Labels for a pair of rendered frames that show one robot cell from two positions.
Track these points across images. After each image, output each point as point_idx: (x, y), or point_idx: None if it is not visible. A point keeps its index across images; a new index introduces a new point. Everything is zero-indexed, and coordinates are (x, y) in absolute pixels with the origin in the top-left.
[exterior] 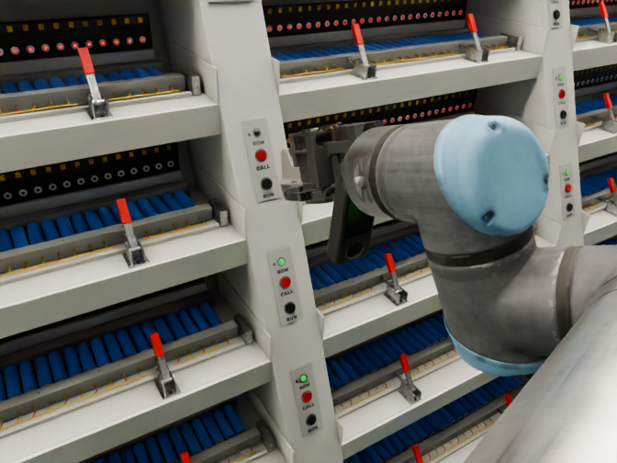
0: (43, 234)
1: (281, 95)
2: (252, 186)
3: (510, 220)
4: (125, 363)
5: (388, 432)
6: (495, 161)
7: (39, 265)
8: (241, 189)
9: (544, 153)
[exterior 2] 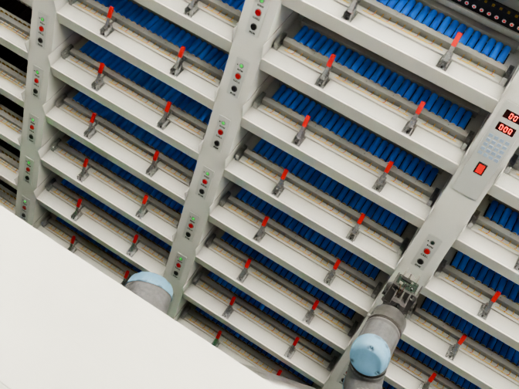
0: (340, 191)
1: (457, 240)
2: (413, 256)
3: (357, 367)
4: (326, 255)
5: (397, 387)
6: (363, 353)
7: (323, 206)
8: (408, 254)
9: (381, 367)
